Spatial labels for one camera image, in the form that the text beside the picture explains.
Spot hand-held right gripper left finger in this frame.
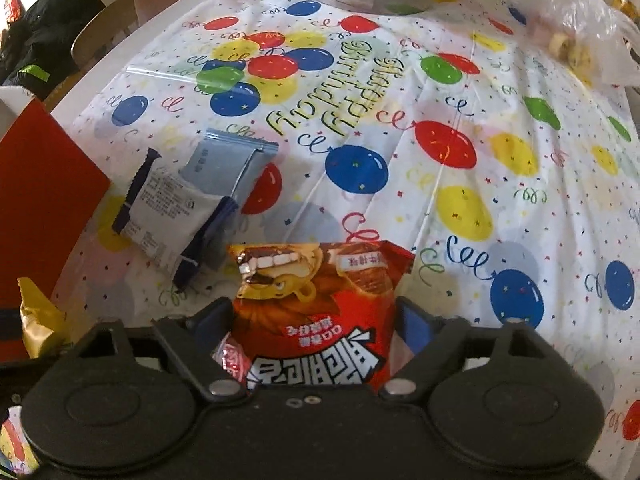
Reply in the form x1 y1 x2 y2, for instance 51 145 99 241
75 297 250 402

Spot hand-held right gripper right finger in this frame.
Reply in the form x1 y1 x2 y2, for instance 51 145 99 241
379 296 557 402

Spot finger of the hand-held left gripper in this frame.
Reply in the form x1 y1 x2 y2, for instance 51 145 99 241
0 310 25 340

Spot gold foil snack packet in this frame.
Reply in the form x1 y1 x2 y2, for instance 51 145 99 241
17 276 69 359

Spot red lion print snack packet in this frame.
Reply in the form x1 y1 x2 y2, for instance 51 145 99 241
227 241 417 397

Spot red white cardboard box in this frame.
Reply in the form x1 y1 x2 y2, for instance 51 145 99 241
0 85 112 362

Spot red white snack packet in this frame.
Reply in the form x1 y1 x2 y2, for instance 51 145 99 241
211 337 252 389

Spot silver snack packet blue ends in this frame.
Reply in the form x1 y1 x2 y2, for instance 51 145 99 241
112 149 239 289

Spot balloon print tablecloth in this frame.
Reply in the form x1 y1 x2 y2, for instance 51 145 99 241
45 0 640 480

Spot grey blue snack packet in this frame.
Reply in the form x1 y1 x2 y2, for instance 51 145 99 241
180 129 280 212

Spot black jacket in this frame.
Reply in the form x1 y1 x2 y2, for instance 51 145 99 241
0 0 107 97

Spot wooden chair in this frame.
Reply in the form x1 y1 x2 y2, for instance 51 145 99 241
70 4 147 82

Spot clear plastic bag with biscuits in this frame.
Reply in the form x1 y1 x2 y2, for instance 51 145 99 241
532 0 640 87

